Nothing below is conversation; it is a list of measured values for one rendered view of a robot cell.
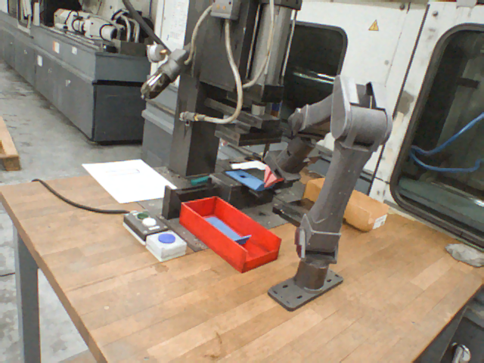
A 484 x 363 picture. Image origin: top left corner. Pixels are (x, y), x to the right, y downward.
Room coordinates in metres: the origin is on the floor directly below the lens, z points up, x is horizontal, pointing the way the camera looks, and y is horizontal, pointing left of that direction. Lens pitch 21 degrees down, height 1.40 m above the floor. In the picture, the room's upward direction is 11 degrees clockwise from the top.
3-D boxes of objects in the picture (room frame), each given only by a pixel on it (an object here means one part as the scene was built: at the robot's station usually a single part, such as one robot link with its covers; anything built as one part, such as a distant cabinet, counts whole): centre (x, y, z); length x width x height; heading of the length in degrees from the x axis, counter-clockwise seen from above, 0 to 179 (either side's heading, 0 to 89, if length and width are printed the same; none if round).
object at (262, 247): (0.84, 0.02, 0.93); 0.25 x 0.12 x 0.06; 47
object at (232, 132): (1.14, 0.06, 1.22); 0.26 x 0.18 x 0.30; 47
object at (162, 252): (0.75, 0.15, 0.90); 0.07 x 0.07 x 0.06; 47
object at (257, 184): (1.07, -0.01, 1.00); 0.15 x 0.07 x 0.03; 47
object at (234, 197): (1.10, 0.00, 0.94); 0.20 x 0.10 x 0.07; 137
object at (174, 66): (1.20, 0.29, 1.25); 0.19 x 0.07 x 0.19; 137
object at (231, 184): (1.10, 0.00, 0.98); 0.20 x 0.10 x 0.01; 137
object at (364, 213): (1.18, -0.34, 0.93); 0.25 x 0.13 x 0.08; 47
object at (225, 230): (0.86, 0.04, 0.92); 0.15 x 0.07 x 0.03; 44
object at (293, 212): (1.07, -0.22, 0.91); 0.17 x 0.16 x 0.02; 137
